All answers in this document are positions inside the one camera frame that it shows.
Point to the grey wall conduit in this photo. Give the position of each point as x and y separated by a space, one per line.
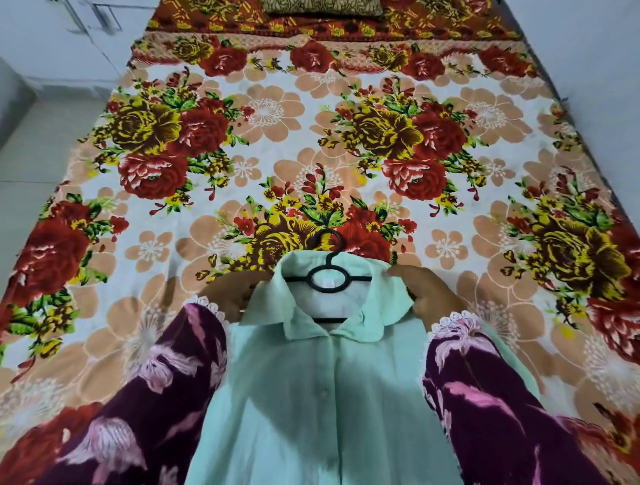
95 17

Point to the person's right hand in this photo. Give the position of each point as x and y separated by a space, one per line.
432 297

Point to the person's left hand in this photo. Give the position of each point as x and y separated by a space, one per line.
235 295

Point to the black hanger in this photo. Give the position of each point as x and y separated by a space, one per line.
327 280

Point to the floral red and yellow bedsheet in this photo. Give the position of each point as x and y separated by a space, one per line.
350 125

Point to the person's left forearm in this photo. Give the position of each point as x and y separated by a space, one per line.
135 409

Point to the person's right forearm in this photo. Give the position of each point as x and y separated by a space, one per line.
495 404

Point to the mint green shirt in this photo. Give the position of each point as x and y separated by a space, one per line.
320 389

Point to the olive patterned cushion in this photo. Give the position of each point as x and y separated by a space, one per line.
322 6

